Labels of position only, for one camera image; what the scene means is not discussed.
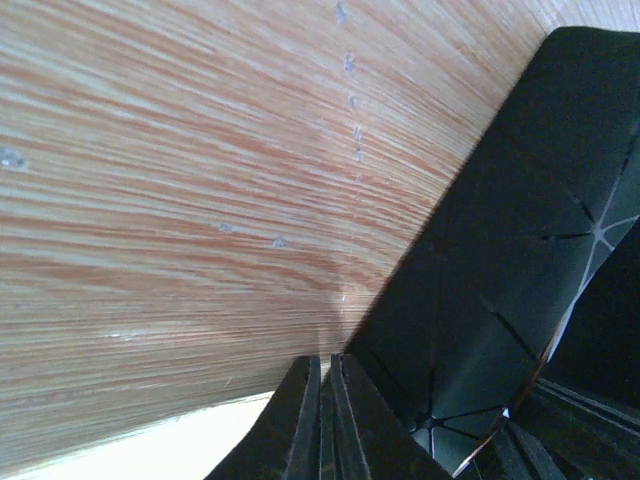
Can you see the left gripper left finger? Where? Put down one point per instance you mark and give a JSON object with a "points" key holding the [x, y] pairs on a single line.
{"points": [[285, 440]]}

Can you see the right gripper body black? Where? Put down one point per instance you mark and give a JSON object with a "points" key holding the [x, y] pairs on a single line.
{"points": [[564, 425]]}

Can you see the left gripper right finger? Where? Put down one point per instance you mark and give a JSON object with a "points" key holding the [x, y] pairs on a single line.
{"points": [[369, 441]]}

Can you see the black sunglasses case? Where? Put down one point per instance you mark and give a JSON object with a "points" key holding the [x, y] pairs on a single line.
{"points": [[530, 261]]}

